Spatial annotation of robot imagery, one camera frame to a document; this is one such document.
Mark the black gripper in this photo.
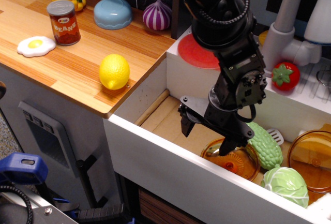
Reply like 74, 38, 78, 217
178, 89, 254, 156

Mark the yellow toy lemon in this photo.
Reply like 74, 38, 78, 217
99, 54, 130, 90

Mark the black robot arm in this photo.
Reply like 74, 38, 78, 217
179, 0, 267, 156

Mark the red plate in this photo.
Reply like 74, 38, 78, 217
177, 34, 220, 70

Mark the amber glass lid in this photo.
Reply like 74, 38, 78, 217
200, 138, 261, 181

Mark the white toy sink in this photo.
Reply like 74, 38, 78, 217
103, 28, 331, 224

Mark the green toy bitter gourd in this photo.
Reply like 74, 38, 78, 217
247, 122, 283, 170

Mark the white slotted spatula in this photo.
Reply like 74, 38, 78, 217
267, 128, 284, 146

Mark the green toy cabbage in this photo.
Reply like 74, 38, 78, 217
261, 167, 309, 208

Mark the red toy tomato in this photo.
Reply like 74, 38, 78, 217
272, 62, 300, 91

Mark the amber glass pot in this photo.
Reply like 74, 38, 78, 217
288, 129, 330, 193

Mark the grey toy faucet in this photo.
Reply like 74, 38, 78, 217
261, 0, 322, 78

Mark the purple striped toy onion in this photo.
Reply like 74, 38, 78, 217
143, 0, 172, 31

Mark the white bottle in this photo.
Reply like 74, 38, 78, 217
304, 0, 330, 46

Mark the light blue upturned bowl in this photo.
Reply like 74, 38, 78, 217
94, 0, 133, 30

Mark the grey oven door panel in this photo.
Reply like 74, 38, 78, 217
18, 101, 79, 177

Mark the blue clamp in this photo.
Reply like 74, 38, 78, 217
1, 152, 49, 185

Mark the beans can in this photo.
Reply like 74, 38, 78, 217
47, 0, 81, 46

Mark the toy fried egg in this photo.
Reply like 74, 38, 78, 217
17, 36, 56, 57

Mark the black oven handle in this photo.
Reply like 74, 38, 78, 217
75, 155, 108, 208

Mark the metal ring utensil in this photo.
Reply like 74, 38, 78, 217
316, 70, 331, 88

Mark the black braided cable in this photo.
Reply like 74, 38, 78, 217
0, 185, 34, 224

